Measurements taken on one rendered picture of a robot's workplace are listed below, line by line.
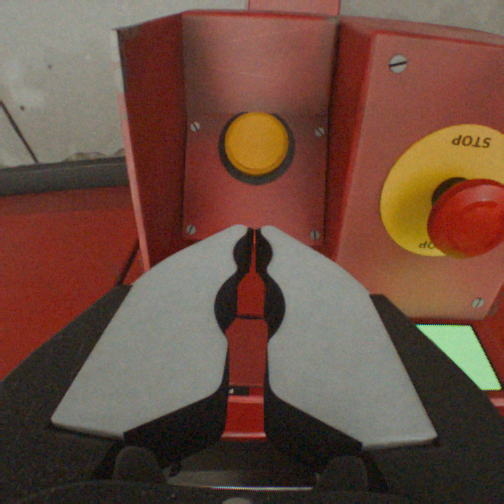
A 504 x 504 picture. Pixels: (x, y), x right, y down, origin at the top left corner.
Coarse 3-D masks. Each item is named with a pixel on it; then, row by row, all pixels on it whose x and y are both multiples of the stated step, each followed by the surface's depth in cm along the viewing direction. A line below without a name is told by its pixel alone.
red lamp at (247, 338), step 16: (240, 320) 22; (256, 320) 22; (240, 336) 21; (256, 336) 21; (240, 352) 20; (256, 352) 20; (240, 368) 19; (256, 368) 19; (240, 384) 19; (256, 384) 19
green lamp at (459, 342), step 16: (432, 336) 21; (448, 336) 22; (464, 336) 22; (448, 352) 21; (464, 352) 21; (480, 352) 21; (464, 368) 20; (480, 368) 20; (480, 384) 19; (496, 384) 19
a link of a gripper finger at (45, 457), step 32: (128, 288) 9; (96, 320) 8; (32, 352) 7; (64, 352) 7; (0, 384) 6; (32, 384) 6; (64, 384) 6; (0, 416) 6; (32, 416) 6; (0, 448) 5; (32, 448) 5; (64, 448) 5; (96, 448) 5; (0, 480) 5; (32, 480) 5; (64, 480) 5
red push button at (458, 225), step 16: (448, 192) 15; (464, 192) 15; (480, 192) 15; (496, 192) 15; (432, 208) 16; (448, 208) 15; (464, 208) 15; (480, 208) 15; (496, 208) 15; (432, 224) 16; (448, 224) 16; (464, 224) 16; (480, 224) 16; (496, 224) 16; (432, 240) 17; (448, 240) 16; (464, 240) 16; (480, 240) 16; (496, 240) 16; (464, 256) 17
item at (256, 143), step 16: (256, 112) 23; (240, 128) 22; (256, 128) 22; (272, 128) 22; (240, 144) 22; (256, 144) 22; (272, 144) 22; (240, 160) 22; (256, 160) 22; (272, 160) 22; (256, 176) 23
